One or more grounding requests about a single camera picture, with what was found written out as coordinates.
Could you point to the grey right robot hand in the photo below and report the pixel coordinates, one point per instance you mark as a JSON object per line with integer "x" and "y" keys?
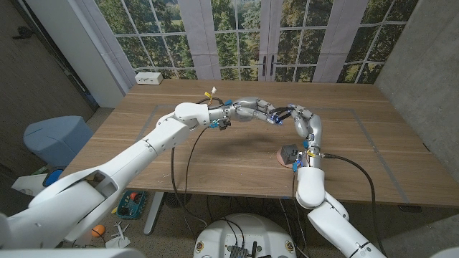
{"x": 313, "y": 125}

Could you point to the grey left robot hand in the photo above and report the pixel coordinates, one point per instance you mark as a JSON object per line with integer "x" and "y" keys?
{"x": 251, "y": 107}

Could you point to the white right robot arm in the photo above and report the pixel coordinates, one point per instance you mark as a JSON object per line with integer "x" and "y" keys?
{"x": 333, "y": 225}

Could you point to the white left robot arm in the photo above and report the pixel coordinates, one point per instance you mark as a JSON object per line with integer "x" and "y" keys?
{"x": 125, "y": 165}

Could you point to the dark grey cube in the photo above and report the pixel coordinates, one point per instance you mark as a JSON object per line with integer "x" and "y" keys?
{"x": 287, "y": 152}

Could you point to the pink round coaster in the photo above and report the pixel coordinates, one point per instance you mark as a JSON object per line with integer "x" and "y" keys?
{"x": 281, "y": 162}

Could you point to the printed window backdrop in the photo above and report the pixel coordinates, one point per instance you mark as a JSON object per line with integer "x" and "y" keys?
{"x": 233, "y": 36}

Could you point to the white power box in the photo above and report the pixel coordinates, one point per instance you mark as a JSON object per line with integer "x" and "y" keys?
{"x": 148, "y": 77}

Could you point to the black round grille disc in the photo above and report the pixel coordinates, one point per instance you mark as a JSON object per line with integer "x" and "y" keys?
{"x": 177, "y": 199}

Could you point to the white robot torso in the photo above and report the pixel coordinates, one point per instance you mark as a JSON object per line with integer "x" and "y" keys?
{"x": 247, "y": 233}

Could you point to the white table leg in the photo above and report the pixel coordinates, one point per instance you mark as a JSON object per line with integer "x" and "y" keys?
{"x": 153, "y": 215}

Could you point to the teal plastic basket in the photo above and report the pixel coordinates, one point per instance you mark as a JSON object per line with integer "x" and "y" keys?
{"x": 131, "y": 206}

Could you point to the white toy airplane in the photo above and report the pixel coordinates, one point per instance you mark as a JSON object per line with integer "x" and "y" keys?
{"x": 118, "y": 238}

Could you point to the orange ball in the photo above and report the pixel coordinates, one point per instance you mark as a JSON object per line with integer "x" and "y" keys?
{"x": 98, "y": 230}

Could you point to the blue-grey upholstered stool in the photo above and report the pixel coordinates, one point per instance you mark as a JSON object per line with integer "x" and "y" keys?
{"x": 57, "y": 139}

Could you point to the blue floor object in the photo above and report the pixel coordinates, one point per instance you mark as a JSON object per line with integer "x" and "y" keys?
{"x": 52, "y": 178}

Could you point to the white floor mat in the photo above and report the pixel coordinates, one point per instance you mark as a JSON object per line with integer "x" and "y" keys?
{"x": 25, "y": 186}

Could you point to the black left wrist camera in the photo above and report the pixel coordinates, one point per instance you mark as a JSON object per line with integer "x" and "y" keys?
{"x": 224, "y": 124}

